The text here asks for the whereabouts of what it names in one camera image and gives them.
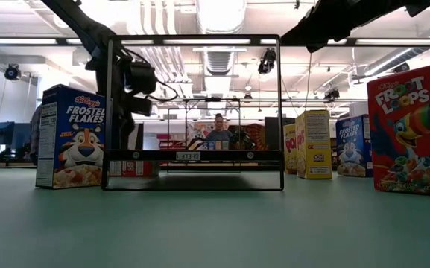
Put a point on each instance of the red Froot Loops cereal box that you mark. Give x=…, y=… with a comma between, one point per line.
x=130, y=168
x=412, y=130

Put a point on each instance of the black monitor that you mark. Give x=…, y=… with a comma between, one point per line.
x=272, y=134

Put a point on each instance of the black hanging camera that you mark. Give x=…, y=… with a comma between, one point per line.
x=267, y=61

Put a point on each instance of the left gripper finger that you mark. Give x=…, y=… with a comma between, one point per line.
x=123, y=128

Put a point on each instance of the blue desk partition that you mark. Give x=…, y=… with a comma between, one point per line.
x=9, y=134

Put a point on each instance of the wooden shelf black metal frame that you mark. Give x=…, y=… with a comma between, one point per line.
x=229, y=155

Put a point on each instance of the colourful cereal poster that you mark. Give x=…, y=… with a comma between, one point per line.
x=195, y=132

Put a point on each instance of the black ceiling spotlight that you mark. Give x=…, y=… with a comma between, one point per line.
x=332, y=95
x=12, y=72
x=401, y=67

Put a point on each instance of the person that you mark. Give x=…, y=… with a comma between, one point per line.
x=218, y=136

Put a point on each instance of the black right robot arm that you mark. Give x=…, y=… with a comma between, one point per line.
x=378, y=15

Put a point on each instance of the black aluminium rig frame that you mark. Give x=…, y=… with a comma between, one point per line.
x=9, y=166

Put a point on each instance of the silver ventilation duct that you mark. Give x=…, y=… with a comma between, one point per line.
x=220, y=16

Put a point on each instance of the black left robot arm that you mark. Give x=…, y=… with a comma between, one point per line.
x=84, y=28

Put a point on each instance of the orange patterned poster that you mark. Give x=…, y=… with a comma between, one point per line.
x=253, y=136

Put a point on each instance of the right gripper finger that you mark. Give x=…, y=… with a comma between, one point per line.
x=300, y=35
x=317, y=46

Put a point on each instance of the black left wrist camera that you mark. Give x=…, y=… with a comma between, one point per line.
x=142, y=78

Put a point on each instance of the blue Frosted Flakes cereal box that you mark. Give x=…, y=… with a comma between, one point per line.
x=80, y=141
x=352, y=149

